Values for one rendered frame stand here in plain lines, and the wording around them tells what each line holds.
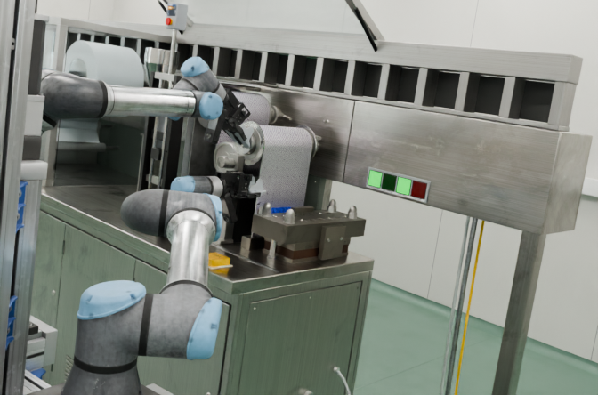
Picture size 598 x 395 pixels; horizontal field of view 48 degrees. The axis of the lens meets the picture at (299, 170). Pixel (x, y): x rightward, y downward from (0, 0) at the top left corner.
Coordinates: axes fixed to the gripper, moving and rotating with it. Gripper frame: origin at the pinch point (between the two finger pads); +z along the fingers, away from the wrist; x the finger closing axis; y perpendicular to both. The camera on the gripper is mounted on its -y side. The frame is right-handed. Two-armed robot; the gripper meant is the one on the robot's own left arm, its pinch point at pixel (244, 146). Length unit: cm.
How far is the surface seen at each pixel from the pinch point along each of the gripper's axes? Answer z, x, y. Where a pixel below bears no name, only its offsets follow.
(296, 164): 20.0, -4.4, 10.2
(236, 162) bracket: 4.6, 3.7, -4.2
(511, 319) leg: 67, -77, 2
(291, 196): 27.0, -4.4, 1.1
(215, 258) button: 4.9, -16.5, -37.4
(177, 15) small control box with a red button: -22, 54, 36
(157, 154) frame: -0.9, 34.9, -12.7
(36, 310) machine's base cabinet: 37, 88, -78
